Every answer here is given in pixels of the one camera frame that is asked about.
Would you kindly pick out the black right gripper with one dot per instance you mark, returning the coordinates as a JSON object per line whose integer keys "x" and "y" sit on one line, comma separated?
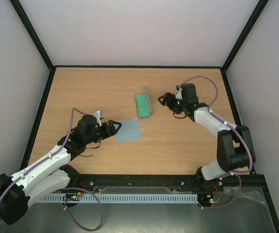
{"x": 170, "y": 100}

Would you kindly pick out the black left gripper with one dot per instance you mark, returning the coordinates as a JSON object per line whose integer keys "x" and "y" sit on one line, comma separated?
{"x": 112, "y": 131}

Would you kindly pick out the blue cleaning cloth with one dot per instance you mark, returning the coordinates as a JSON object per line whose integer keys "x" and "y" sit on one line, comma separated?
{"x": 129, "y": 131}

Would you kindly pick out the grey leather glasses case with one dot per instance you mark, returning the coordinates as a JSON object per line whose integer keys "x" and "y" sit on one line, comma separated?
{"x": 143, "y": 104}

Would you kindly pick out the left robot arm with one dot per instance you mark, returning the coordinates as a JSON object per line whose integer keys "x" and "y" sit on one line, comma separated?
{"x": 52, "y": 172}

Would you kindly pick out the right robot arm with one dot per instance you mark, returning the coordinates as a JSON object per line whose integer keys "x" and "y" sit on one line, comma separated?
{"x": 234, "y": 143}

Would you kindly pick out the black sunglasses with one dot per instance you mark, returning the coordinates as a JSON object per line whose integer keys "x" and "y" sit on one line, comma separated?
{"x": 90, "y": 150}

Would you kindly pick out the metal front tray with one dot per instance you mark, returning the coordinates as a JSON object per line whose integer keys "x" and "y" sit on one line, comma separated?
{"x": 246, "y": 213}

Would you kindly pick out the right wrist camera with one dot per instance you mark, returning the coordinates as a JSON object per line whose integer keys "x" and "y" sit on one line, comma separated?
{"x": 178, "y": 92}

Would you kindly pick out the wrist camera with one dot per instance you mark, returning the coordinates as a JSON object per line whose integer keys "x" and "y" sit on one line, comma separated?
{"x": 178, "y": 92}
{"x": 99, "y": 115}

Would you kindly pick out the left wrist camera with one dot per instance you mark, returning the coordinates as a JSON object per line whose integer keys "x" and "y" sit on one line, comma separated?
{"x": 99, "y": 115}

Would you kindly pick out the light blue slotted cable duct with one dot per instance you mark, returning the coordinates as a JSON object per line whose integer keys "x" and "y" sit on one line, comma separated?
{"x": 122, "y": 198}

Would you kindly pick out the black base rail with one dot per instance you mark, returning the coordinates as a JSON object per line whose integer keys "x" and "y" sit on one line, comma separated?
{"x": 180, "y": 183}

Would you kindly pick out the black enclosure frame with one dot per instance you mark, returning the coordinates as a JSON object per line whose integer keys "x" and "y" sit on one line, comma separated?
{"x": 254, "y": 179}

